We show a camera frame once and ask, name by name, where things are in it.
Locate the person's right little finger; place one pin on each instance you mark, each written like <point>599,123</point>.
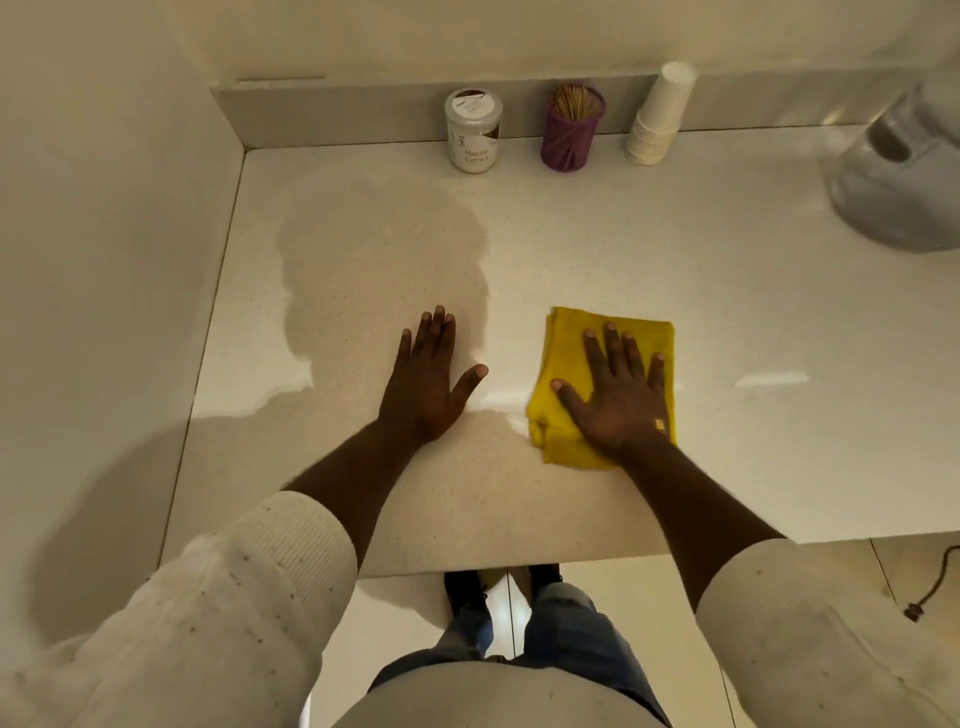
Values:
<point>657,379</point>

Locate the person's left hand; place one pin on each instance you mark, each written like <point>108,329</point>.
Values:
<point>420,390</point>

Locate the person's left middle finger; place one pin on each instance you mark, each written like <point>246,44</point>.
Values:
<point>437,337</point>

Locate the stack of white paper cups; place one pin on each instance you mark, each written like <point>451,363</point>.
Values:
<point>660,112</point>

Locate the person's right middle finger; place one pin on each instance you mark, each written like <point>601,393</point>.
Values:
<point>615,360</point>

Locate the person's right hand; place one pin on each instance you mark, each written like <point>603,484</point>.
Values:
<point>622,412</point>

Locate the person's left black shoe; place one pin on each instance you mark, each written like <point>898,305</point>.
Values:
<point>463,592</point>

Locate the white jar with lid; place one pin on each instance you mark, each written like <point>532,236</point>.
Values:
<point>474,135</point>

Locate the white countertop appliance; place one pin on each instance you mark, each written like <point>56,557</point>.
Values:
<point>907,180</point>

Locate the purple toothpick holder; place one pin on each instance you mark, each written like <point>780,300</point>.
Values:
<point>570,142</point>

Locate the white sweater torso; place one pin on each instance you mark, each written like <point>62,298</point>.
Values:
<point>487,701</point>

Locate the yellow cleaning cloth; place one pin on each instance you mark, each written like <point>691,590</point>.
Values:
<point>559,352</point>

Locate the bundle of wooden toothpicks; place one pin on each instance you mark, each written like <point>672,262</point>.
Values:
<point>576,102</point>

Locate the person's right thumb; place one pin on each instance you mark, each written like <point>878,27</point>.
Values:
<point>570,401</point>

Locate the person's right forearm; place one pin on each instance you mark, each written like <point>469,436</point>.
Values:
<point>787,615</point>

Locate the person's right black shoe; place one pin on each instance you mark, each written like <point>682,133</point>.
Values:
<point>544,577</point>

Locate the person's left little finger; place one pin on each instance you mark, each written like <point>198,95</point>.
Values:
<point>404,354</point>

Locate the person's left thumb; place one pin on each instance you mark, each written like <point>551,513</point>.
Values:
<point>469,386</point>

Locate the person's left forearm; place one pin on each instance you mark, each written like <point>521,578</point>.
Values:
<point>225,600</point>

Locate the person's black shoe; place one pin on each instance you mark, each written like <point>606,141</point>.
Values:
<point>544,577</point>
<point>463,592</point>

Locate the blue jeans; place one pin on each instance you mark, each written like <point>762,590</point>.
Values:
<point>562,630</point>

